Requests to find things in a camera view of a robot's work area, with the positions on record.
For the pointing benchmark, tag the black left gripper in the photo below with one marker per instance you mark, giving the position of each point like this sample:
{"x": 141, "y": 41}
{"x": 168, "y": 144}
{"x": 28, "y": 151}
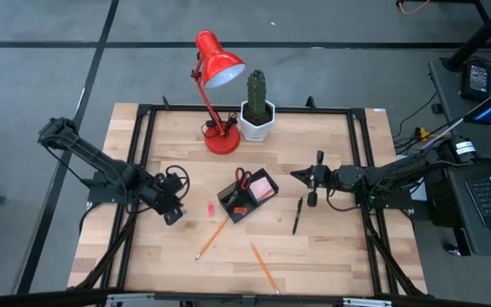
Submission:
{"x": 166, "y": 194}

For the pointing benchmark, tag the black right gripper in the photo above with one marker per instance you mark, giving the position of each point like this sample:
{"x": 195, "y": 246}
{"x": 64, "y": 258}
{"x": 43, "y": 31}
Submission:
{"x": 324, "y": 177}

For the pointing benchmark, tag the black pen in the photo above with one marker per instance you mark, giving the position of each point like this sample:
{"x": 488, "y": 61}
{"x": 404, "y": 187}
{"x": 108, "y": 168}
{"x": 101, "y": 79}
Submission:
{"x": 297, "y": 215}

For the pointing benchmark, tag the pink sticky note pad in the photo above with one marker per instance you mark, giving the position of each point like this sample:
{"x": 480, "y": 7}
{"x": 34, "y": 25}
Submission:
{"x": 262, "y": 188}

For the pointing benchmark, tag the pink eraser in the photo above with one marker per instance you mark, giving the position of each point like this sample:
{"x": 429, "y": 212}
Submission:
{"x": 211, "y": 209}

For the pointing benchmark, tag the yellow pencil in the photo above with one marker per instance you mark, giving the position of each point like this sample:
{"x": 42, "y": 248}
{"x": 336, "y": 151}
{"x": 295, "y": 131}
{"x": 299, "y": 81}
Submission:
{"x": 265, "y": 268}
{"x": 211, "y": 239}

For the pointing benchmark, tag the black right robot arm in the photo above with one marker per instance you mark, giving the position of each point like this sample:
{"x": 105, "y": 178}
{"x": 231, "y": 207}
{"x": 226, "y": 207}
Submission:
{"x": 377, "y": 175}

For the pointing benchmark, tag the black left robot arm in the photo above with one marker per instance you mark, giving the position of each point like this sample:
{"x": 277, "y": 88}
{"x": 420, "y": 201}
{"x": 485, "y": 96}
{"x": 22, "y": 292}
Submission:
{"x": 100, "y": 162}

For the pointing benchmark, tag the black mesh desk organizer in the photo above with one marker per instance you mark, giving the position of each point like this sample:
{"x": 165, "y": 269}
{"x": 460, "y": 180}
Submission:
{"x": 245, "y": 204}

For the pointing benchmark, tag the white hexagonal planter pot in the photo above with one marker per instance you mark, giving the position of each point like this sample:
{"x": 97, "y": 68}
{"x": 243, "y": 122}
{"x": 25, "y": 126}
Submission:
{"x": 256, "y": 130}

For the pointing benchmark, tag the green cactus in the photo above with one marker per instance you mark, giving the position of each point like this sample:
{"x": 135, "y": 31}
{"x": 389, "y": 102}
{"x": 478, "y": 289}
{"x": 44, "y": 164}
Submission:
{"x": 256, "y": 94}

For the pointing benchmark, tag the yellow plug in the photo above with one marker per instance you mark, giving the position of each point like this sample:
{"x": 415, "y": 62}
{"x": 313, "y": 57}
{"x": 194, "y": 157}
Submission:
{"x": 420, "y": 133}

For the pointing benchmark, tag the red desk lamp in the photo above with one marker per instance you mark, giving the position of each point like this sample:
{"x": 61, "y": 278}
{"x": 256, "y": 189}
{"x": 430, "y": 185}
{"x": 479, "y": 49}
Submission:
{"x": 220, "y": 59}

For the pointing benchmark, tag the black side desk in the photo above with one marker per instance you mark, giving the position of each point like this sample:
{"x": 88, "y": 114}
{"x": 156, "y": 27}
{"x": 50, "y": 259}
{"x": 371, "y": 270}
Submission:
{"x": 484, "y": 243}

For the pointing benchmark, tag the black power brick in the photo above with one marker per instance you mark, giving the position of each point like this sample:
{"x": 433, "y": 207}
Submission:
{"x": 477, "y": 79}

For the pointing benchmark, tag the black stand leg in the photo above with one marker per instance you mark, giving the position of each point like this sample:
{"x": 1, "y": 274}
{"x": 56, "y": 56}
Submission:
{"x": 484, "y": 30}

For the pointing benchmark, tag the black metal table frame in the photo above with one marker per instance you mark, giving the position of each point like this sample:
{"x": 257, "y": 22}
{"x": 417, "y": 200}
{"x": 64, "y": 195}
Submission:
{"x": 271, "y": 109}

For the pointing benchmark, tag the silver aluminium bracket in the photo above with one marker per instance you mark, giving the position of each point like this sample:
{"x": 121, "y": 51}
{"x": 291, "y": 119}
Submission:
{"x": 130, "y": 300}
{"x": 367, "y": 302}

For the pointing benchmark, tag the small black camera box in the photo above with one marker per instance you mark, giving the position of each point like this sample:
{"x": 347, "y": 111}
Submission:
{"x": 249, "y": 299}

